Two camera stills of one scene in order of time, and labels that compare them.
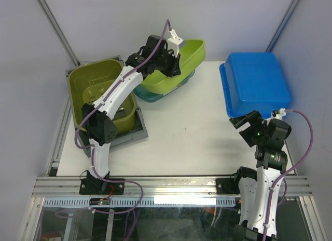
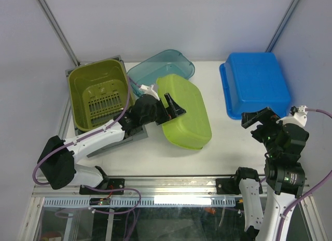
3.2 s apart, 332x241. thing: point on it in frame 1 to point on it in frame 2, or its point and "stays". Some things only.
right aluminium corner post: (284, 24) stays
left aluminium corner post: (53, 22) stays
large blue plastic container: (254, 81) stays
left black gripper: (175, 69) to (173, 110)
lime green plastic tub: (191, 55) to (192, 129)
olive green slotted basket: (87, 82) stays
